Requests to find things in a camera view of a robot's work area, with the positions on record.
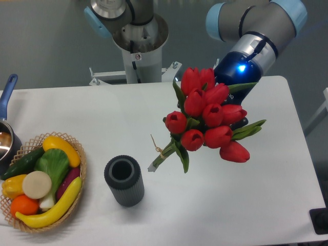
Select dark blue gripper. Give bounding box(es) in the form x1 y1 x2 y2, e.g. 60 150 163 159
213 52 264 132

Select red tulip bouquet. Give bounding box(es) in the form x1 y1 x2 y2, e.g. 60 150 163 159
148 68 265 172

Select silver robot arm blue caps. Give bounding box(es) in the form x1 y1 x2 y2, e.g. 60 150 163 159
84 1 308 105

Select dark grey ribbed vase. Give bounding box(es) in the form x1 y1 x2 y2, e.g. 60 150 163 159
104 155 145 207

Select black device at table edge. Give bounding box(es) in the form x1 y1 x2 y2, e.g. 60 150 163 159
309 208 328 235

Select purple sweet potato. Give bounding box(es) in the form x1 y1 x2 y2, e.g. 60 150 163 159
56 167 80 201

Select yellow squash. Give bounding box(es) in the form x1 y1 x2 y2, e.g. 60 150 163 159
43 135 80 168

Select green bok choy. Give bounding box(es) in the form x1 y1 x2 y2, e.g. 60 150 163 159
34 149 69 211

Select woven wicker basket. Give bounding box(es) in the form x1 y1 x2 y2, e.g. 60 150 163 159
1 132 87 233

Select green cucumber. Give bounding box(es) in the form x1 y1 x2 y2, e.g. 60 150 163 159
1 148 45 180

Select yellow banana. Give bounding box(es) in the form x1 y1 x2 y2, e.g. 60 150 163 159
15 177 82 229

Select orange fruit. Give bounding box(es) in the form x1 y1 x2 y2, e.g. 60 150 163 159
10 195 39 217

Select yellow bell pepper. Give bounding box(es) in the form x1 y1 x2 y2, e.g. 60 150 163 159
2 174 27 199

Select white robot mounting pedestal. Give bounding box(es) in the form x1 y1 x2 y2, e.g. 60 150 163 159
85 8 182 86

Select white frame at right edge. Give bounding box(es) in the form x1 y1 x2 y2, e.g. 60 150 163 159
303 88 327 137

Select blue handled saucepan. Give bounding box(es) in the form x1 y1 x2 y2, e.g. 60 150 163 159
1 74 22 175

